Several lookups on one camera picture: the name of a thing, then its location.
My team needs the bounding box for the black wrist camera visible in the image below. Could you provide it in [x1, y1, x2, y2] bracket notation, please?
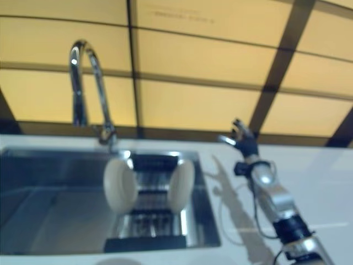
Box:
[234, 162, 249, 177]

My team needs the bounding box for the black steel sink drying rack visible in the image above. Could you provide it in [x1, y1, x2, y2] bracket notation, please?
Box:
[104, 150, 200, 253]

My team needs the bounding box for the chrome gooseneck faucet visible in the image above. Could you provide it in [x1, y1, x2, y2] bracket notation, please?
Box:
[68, 40, 119, 147]

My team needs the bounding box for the stainless steel sink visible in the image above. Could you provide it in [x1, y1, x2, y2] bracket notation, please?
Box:
[0, 147, 223, 256]

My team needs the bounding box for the cream round plate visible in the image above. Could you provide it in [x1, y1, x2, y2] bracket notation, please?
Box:
[168, 158, 195, 212]
[103, 158, 138, 215]

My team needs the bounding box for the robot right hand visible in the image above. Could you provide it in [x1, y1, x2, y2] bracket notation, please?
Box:
[217, 118, 260, 160]

